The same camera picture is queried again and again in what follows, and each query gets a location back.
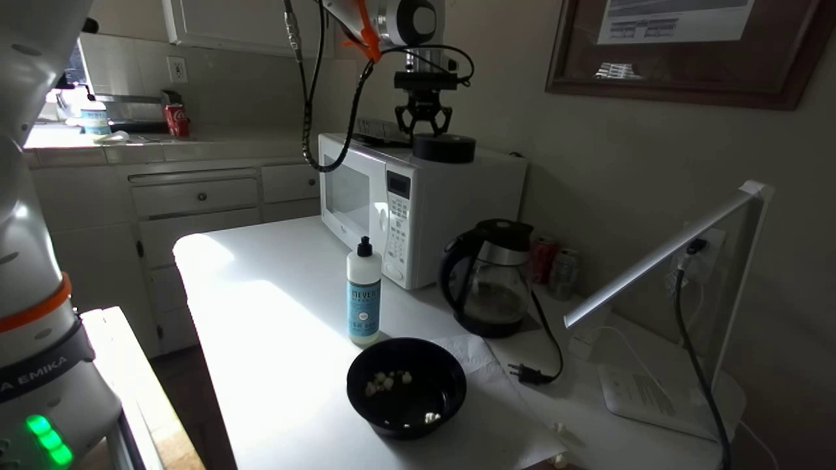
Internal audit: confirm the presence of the red soda can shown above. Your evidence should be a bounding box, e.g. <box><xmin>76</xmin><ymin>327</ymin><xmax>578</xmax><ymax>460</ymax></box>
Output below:
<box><xmin>529</xmin><ymin>237</ymin><xmax>585</xmax><ymax>303</ymax></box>

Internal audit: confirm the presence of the orange cable clamp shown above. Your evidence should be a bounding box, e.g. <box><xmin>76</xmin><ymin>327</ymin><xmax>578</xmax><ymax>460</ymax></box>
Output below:
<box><xmin>337</xmin><ymin>0</ymin><xmax>388</xmax><ymax>64</ymax></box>

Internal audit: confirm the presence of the wooden board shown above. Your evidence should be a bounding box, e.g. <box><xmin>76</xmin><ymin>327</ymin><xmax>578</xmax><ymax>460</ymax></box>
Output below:
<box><xmin>82</xmin><ymin>303</ymin><xmax>210</xmax><ymax>470</ymax></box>

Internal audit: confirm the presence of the white upper cabinet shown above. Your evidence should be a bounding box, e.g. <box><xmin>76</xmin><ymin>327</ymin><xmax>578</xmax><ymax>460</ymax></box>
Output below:
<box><xmin>159</xmin><ymin>0</ymin><xmax>326</xmax><ymax>59</ymax></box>

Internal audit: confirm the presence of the white desk lamp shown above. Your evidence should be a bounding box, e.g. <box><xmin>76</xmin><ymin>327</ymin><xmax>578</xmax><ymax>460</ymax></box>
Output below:
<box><xmin>563</xmin><ymin>176</ymin><xmax>778</xmax><ymax>397</ymax></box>

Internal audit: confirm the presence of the black lamp cord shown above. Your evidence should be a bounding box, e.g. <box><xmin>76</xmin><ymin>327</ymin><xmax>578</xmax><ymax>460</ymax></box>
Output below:
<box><xmin>673</xmin><ymin>237</ymin><xmax>738</xmax><ymax>470</ymax></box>

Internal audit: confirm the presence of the white microwave oven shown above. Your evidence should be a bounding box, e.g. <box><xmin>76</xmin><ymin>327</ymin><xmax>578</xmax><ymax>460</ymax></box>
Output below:
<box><xmin>315</xmin><ymin>131</ymin><xmax>530</xmax><ymax>291</ymax></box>

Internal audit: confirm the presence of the white wall outlet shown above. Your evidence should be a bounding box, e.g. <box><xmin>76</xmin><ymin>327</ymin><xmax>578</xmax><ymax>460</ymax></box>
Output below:
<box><xmin>164</xmin><ymin>55</ymin><xmax>191</xmax><ymax>86</ymax></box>

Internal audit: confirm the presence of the light ceramic bowl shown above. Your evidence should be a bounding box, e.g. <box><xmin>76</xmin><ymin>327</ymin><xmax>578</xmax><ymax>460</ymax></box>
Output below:
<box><xmin>76</xmin><ymin>102</ymin><xmax>116</xmax><ymax>140</ymax></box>

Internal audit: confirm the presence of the black kettle power cord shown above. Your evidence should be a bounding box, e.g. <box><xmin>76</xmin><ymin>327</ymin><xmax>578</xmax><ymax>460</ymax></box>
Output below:
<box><xmin>508</xmin><ymin>290</ymin><xmax>571</xmax><ymax>385</ymax></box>

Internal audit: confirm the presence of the black electric kettle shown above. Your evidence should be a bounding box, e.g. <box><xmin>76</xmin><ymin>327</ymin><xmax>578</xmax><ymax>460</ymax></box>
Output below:
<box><xmin>436</xmin><ymin>216</ymin><xmax>539</xmax><ymax>342</ymax></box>

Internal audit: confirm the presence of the black bowl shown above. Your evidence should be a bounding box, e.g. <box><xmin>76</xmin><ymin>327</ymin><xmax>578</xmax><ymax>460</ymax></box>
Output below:
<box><xmin>345</xmin><ymin>336</ymin><xmax>471</xmax><ymax>442</ymax></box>

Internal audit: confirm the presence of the white kitchen base cabinet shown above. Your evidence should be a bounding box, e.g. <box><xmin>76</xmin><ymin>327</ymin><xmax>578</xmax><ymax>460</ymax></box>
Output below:
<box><xmin>23</xmin><ymin>128</ymin><xmax>324</xmax><ymax>361</ymax></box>

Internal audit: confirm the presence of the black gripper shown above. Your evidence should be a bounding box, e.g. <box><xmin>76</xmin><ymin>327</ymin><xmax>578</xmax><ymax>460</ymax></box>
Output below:
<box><xmin>392</xmin><ymin>68</ymin><xmax>460</xmax><ymax>139</ymax></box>

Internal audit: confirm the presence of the wooden framed picture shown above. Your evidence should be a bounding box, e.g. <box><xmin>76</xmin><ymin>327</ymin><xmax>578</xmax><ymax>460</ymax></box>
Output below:
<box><xmin>543</xmin><ymin>0</ymin><xmax>836</xmax><ymax>113</ymax></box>

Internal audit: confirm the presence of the black wrapped robot cable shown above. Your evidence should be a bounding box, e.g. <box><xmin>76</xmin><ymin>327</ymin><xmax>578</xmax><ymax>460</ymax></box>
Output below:
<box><xmin>282</xmin><ymin>0</ymin><xmax>479</xmax><ymax>175</ymax></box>

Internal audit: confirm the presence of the red cup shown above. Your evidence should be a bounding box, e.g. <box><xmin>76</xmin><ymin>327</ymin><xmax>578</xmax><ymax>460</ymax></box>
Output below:
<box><xmin>162</xmin><ymin>98</ymin><xmax>194</xmax><ymax>140</ymax></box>

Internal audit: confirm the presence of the blue label soap bottle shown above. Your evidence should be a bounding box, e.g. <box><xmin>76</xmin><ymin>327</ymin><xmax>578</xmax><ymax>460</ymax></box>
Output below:
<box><xmin>345</xmin><ymin>235</ymin><xmax>385</xmax><ymax>348</ymax></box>

